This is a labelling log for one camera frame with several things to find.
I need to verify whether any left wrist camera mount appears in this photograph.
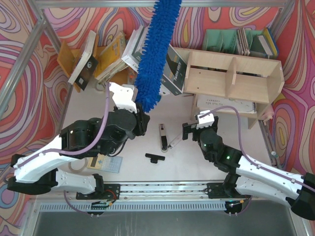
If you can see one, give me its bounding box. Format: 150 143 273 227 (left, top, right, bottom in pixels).
109 82 137 114

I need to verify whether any clear tape roll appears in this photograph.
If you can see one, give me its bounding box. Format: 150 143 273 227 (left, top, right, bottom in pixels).
68 158 88 173

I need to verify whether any yellow book stack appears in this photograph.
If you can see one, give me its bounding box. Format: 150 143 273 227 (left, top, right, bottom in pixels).
94 32 127 83

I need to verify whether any blue covered book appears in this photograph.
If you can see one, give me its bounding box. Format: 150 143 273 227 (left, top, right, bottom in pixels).
257 28 279 59

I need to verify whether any black white Twins story book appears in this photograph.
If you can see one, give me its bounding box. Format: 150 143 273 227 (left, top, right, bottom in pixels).
130 24 189 96

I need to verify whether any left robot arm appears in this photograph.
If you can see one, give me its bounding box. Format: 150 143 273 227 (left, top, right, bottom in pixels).
7 103 150 199

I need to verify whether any white spiral notebook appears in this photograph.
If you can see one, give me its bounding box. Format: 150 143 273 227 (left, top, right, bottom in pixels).
196 95 257 114

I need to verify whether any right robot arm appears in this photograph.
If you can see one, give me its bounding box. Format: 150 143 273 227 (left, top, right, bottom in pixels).
182 114 315 221

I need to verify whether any white black stapler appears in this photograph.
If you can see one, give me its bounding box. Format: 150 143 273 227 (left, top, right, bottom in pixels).
158 123 168 152

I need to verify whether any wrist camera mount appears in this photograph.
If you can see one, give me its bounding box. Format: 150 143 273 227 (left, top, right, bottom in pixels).
109 82 137 114
195 110 215 129

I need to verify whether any blue yellow calculator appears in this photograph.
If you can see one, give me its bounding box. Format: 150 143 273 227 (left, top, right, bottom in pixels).
87 154 123 174

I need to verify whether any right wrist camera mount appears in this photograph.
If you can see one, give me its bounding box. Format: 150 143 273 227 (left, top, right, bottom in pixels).
195 110 215 129

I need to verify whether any blue microfiber duster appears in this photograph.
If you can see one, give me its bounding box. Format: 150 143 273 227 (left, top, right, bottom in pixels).
135 0 182 113

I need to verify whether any green desk organizer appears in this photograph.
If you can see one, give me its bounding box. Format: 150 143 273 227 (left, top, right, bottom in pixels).
202 28 270 59

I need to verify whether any white black paperback book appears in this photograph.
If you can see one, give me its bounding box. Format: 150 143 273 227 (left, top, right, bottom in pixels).
68 30 98 90

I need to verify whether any pencil cup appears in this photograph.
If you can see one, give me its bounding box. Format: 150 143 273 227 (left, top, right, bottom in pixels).
127 68 137 85

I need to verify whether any white Chokladfabriken book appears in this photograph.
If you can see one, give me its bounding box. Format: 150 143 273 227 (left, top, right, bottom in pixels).
121 29 170 96

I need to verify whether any light wooden bookshelf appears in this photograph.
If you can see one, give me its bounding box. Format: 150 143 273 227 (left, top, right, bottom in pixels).
176 48 284 128

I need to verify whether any pink pig figurine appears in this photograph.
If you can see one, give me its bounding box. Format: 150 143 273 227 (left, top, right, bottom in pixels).
260 105 274 125

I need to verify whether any white black utility knife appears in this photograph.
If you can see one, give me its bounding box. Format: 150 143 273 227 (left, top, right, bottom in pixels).
168 134 182 149

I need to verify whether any black small tool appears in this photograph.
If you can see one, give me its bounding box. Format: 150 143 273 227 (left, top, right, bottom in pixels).
145 153 165 164

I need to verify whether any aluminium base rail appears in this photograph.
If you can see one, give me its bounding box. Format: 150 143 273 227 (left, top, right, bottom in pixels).
38 177 298 204

